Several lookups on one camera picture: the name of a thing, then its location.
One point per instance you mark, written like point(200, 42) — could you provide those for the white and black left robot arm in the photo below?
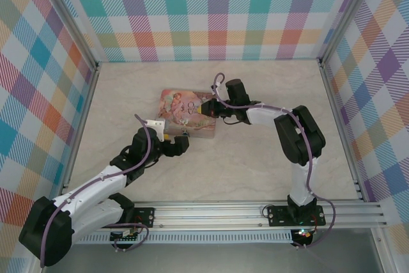
point(96, 186)

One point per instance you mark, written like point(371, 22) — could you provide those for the aluminium frame post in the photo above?
point(68, 14)
point(346, 14)

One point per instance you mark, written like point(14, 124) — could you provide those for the small circuit board with LEDs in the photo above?
point(303, 235)

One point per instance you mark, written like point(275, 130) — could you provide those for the small padlock with key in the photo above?
point(184, 132)

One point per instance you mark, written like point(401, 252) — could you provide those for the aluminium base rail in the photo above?
point(217, 213)

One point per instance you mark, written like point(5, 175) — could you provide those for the aluminium side rail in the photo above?
point(84, 119)
point(340, 126)

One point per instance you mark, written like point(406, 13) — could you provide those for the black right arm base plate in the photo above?
point(279, 215)

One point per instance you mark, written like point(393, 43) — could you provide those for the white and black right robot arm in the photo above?
point(300, 183)

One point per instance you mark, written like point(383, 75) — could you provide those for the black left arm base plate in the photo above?
point(144, 217)

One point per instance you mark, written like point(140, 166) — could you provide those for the pink illustrated fairy-tale mat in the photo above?
point(179, 106)

